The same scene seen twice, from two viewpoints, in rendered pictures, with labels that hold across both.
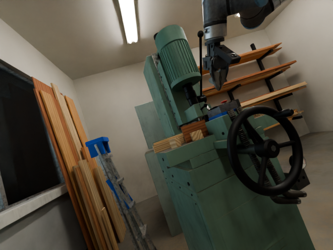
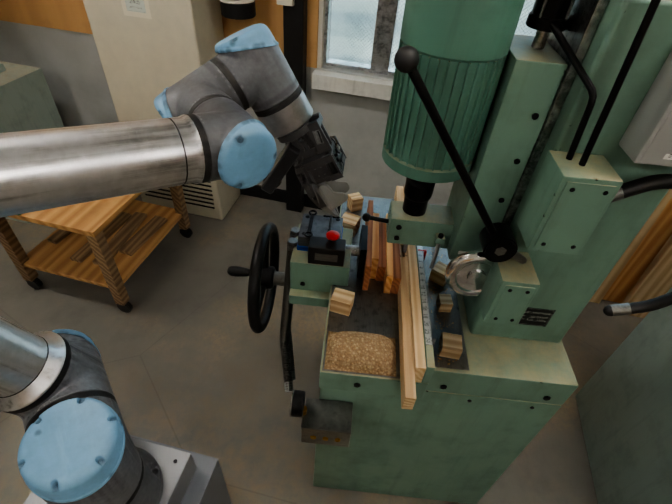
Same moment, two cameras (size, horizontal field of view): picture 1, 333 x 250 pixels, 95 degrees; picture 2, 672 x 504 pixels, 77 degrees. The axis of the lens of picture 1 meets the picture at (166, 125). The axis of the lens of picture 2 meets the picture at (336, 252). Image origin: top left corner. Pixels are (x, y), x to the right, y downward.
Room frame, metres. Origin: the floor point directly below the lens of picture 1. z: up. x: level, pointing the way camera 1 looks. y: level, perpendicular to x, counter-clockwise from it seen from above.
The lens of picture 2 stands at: (0.92, -0.95, 1.62)
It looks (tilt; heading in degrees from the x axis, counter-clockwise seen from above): 43 degrees down; 108
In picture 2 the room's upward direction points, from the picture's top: 5 degrees clockwise
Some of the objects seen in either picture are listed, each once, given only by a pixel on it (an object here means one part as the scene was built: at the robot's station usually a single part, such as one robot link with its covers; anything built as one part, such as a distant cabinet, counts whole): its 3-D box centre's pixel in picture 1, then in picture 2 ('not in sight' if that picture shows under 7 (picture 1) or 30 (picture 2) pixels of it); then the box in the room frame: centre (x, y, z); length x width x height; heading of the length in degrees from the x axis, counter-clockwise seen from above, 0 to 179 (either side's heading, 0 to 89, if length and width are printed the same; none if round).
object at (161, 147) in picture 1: (210, 129); (402, 271); (0.85, -0.22, 0.92); 0.67 x 0.02 x 0.04; 107
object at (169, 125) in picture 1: (173, 106); (564, 189); (1.12, -0.10, 1.16); 0.22 x 0.22 x 0.72; 17
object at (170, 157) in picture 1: (221, 137); (355, 274); (0.74, -0.23, 0.87); 0.61 x 0.30 x 0.06; 107
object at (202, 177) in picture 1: (204, 159); (437, 309); (0.95, -0.15, 0.76); 0.57 x 0.45 x 0.09; 17
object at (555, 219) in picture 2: (193, 89); (564, 204); (1.09, -0.27, 1.22); 0.09 x 0.08 x 0.15; 17
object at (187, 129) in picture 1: (205, 127); (368, 242); (0.75, -0.18, 0.94); 0.25 x 0.01 x 0.08; 107
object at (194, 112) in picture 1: (196, 113); (418, 227); (0.86, -0.18, 1.03); 0.14 x 0.07 x 0.09; 17
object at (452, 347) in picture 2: not in sight; (450, 345); (1.00, -0.30, 0.82); 0.05 x 0.05 x 0.03; 12
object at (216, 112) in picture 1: (224, 108); (322, 236); (0.66, -0.26, 0.99); 0.13 x 0.11 x 0.06; 107
